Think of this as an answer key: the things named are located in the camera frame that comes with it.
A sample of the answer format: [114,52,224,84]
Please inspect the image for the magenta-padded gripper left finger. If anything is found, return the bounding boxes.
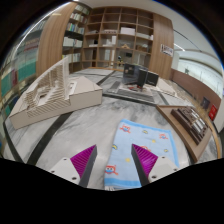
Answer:
[49,144,98,188]

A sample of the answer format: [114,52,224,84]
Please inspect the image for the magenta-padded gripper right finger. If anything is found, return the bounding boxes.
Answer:
[130,143,180,187]

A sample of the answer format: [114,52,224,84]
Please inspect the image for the light blue cartoon print towel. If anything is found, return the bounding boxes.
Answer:
[103,118,181,191]

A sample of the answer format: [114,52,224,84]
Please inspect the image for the brown building model on wooden board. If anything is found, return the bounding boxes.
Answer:
[155,104,214,164]

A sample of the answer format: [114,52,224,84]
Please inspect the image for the white architectural building model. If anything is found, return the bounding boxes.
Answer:
[8,54,104,130]

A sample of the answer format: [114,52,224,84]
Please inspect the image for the small white building model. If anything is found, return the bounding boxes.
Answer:
[156,78,178,98]

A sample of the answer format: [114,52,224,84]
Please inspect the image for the red box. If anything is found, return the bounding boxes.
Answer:
[208,104,218,122]

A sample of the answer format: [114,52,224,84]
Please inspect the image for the black building model on base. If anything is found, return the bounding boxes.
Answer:
[101,63,161,104]

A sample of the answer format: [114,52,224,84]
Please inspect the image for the bookshelf with teal books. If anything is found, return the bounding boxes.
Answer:
[0,19,48,113]

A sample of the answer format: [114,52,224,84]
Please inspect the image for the wooden shelf unit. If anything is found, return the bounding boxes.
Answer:
[35,2,175,81]

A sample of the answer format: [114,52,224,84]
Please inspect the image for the white wall sign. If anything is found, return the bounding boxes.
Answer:
[160,43,174,57]

